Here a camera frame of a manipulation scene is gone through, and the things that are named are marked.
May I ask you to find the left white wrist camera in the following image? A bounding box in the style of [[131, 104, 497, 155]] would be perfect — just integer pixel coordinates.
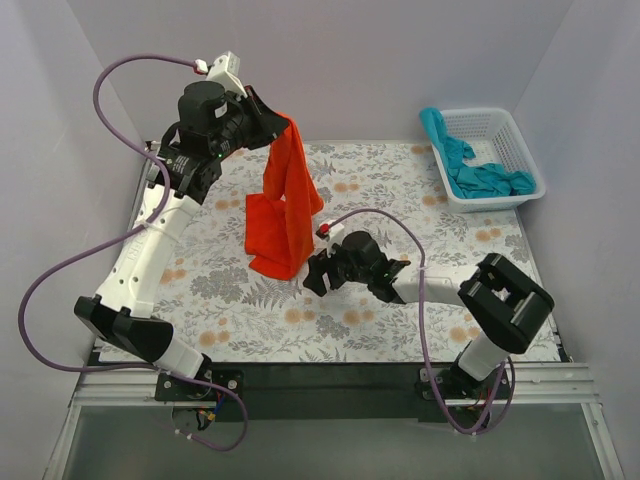
[[194, 51, 247, 98]]

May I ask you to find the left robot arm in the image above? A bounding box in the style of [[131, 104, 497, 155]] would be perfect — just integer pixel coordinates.
[[74, 81, 289, 400]]

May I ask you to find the orange t-shirt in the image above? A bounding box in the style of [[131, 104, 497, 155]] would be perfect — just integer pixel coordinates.
[[245, 120, 324, 281]]

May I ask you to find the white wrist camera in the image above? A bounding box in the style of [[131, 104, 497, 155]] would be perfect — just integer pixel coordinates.
[[194, 51, 247, 98], [316, 223, 345, 255]]

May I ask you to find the floral table mat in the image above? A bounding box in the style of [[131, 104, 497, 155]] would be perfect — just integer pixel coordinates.
[[154, 143, 534, 362]]

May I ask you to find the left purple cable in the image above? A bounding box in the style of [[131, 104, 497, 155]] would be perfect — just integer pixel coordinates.
[[17, 54, 250, 454]]

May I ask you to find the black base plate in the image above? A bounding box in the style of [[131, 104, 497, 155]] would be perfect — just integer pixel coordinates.
[[153, 362, 510, 428]]

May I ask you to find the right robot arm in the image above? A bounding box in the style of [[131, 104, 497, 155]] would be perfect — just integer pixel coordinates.
[[303, 224, 555, 398]]

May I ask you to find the purple cable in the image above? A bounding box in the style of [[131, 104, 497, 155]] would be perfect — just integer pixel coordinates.
[[17, 54, 250, 454], [319, 208, 519, 437]]

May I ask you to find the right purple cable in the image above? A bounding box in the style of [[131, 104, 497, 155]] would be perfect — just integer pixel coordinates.
[[319, 208, 519, 437]]

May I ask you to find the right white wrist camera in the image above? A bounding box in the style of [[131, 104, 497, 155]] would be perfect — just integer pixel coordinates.
[[316, 223, 345, 255]]

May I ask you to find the white plastic basket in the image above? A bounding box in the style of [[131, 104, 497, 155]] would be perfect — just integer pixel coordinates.
[[432, 107, 546, 213]]

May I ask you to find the teal t-shirt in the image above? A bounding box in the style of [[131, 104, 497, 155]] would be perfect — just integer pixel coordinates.
[[419, 107, 536, 199]]

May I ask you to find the aluminium frame rail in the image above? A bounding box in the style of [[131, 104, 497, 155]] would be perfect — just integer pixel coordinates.
[[72, 362, 599, 407]]

